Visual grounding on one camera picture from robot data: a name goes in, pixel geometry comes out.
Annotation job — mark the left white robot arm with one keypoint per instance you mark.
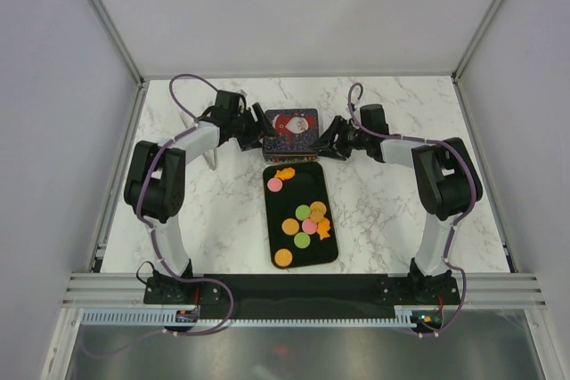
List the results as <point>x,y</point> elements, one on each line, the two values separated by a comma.
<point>155,182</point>

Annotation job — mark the black rectangular tray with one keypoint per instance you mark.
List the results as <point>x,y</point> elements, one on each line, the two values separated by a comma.
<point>307,186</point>

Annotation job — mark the dotted tan cookie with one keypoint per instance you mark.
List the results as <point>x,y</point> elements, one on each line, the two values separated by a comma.
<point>290,226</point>
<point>318,207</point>

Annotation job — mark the orange fish cookie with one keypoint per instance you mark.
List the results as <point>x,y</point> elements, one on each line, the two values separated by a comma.
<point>323,228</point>
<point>285,174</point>

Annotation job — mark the square cookie tin box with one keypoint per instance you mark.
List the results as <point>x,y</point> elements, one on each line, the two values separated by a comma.
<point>287,157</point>

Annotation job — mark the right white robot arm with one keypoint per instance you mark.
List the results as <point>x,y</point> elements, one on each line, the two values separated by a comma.
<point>446,179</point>

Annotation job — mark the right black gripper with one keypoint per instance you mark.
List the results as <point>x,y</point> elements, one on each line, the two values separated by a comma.
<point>329,149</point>

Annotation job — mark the pink round cookie upper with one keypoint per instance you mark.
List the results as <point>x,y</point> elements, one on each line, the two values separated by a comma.
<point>275,184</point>

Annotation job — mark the tan leaf cookie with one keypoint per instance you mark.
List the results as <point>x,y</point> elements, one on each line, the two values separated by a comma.
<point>317,216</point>

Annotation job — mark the green round cookie lower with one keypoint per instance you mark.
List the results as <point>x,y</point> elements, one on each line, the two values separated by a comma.
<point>302,240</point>

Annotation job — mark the green round cookie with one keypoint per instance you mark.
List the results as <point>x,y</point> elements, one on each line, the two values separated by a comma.
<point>302,212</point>
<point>302,240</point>

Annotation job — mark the green round cookie upper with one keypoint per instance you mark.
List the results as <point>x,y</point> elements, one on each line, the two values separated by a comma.
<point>302,212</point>

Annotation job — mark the gold tin lid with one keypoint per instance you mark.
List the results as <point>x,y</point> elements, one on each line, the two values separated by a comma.
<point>297,131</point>

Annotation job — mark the pink round cookie lower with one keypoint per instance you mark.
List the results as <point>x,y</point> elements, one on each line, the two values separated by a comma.
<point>309,227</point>

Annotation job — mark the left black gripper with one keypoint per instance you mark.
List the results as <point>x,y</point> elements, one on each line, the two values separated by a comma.
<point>258,129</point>

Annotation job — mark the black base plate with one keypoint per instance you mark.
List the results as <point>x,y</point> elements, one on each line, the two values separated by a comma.
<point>305,296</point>

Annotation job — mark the dotted orange cookie bottom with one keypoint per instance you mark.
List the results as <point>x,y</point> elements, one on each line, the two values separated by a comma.
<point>283,258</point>

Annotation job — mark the dotted tan cookie upper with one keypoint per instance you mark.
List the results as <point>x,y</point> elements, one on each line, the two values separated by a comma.
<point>318,207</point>

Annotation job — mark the orange fish cookie upper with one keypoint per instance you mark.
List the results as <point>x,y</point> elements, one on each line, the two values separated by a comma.
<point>285,174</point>

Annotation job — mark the grey slotted cable duct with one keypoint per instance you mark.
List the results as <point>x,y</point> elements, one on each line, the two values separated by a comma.
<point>175,318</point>

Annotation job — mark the pink round cookie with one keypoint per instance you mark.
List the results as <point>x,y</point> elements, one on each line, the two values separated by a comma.
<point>309,227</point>
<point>275,184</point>

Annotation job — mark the orange fish cookie lower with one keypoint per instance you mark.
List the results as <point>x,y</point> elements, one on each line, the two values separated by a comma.
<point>323,228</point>

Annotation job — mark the dotted tan cookie middle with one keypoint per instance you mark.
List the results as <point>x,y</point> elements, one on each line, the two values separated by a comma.
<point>290,226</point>

